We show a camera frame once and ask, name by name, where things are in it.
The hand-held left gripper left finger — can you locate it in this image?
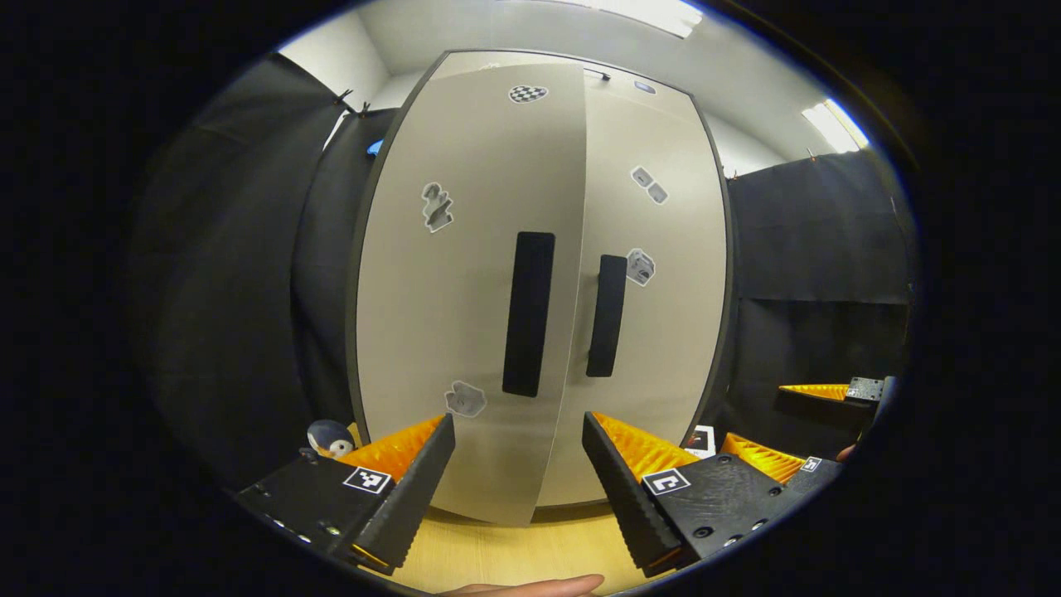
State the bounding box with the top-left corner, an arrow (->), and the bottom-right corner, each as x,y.
235,413 -> 457,575

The ceiling light panel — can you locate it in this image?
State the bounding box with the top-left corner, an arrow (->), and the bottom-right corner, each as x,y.
580,0 -> 705,38
800,98 -> 871,154

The black door handle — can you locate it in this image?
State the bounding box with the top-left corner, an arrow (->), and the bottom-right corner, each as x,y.
502,231 -> 556,398
586,254 -> 628,378

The grey penguin plush toy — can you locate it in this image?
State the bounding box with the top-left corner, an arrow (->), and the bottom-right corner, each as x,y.
307,420 -> 356,459

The grey shoe cabinet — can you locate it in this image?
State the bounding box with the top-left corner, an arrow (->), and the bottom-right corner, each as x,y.
344,48 -> 739,531

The black backdrop cloth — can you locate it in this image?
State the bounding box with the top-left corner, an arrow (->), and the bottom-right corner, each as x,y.
133,54 -> 399,492
713,149 -> 913,457

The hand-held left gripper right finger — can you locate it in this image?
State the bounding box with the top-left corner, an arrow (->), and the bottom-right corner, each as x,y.
582,410 -> 817,579

